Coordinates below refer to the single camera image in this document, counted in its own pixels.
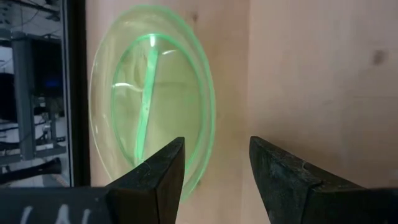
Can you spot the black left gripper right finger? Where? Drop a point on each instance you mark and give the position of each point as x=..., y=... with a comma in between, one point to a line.
x=295, y=199

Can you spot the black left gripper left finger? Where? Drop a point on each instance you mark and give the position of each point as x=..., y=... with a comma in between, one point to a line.
x=140, y=199

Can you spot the green translucent plastic plate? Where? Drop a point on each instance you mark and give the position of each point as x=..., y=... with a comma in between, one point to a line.
x=174, y=93

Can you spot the black metal table frame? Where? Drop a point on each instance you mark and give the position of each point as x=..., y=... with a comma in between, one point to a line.
x=77, y=93

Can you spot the grey metal post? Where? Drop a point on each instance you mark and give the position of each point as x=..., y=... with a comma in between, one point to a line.
x=23, y=93

